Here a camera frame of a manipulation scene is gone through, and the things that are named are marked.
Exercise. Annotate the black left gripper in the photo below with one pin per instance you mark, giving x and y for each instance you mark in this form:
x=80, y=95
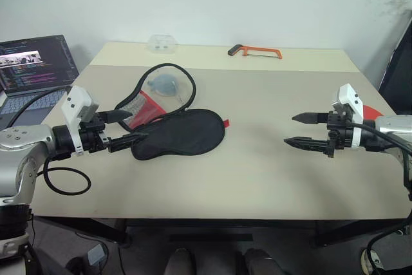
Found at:
x=95, y=135

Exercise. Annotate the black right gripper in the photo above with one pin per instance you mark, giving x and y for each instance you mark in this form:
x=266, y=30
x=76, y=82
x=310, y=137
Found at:
x=339, y=133

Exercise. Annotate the red and black paddle case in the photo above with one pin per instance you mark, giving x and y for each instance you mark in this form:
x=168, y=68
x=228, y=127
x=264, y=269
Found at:
x=180, y=133

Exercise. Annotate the grey round fluffy object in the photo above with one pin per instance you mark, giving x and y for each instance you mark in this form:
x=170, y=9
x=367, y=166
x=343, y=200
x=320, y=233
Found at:
x=162, y=84

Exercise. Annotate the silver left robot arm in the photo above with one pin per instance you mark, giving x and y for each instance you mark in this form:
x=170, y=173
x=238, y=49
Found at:
x=25, y=136

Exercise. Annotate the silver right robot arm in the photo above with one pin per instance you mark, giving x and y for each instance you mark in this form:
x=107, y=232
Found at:
x=391, y=127

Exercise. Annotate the clear plastic container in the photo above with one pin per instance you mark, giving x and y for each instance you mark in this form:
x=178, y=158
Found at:
x=162, y=44

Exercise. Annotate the black upright panel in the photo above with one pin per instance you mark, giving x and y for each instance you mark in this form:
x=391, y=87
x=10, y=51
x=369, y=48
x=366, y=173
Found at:
x=399, y=75

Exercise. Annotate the orange hacksaw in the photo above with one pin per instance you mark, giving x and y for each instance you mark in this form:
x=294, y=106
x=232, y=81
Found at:
x=236, y=50

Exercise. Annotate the grey laptop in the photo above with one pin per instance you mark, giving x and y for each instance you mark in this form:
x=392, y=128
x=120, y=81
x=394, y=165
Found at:
x=32, y=62

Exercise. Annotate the grey power adapter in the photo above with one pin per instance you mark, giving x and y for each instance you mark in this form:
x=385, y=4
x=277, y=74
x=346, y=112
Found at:
x=96, y=254

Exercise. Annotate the dark rounded shape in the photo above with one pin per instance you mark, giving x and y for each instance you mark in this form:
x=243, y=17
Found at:
x=180, y=262
x=260, y=263

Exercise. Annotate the white round floor object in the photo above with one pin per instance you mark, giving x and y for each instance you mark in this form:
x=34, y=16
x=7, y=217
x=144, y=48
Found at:
x=370, y=263

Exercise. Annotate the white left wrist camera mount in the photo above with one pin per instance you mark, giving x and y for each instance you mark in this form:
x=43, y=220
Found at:
x=75, y=101

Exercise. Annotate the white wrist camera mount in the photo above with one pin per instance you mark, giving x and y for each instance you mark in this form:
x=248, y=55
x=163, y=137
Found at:
x=349, y=94
x=75, y=101

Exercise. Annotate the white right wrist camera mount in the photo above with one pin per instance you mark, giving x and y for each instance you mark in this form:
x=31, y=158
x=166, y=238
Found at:
x=349, y=94

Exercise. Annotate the black table frame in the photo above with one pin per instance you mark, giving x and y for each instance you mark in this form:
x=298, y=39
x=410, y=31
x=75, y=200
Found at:
x=209, y=222

